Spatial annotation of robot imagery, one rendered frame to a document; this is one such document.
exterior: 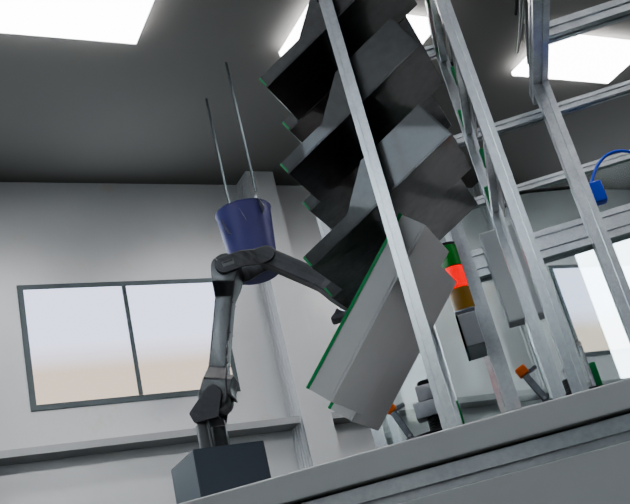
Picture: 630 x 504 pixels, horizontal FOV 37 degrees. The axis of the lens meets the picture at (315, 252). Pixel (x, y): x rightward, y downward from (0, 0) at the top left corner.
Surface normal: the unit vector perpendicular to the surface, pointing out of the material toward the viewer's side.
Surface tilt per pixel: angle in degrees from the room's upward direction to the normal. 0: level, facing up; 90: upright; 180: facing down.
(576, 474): 90
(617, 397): 90
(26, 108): 180
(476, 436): 90
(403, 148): 90
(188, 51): 180
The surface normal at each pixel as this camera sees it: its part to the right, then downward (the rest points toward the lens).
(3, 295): 0.41, -0.45
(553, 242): -0.22, -0.34
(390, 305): 0.80, 0.39
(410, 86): 0.58, 0.66
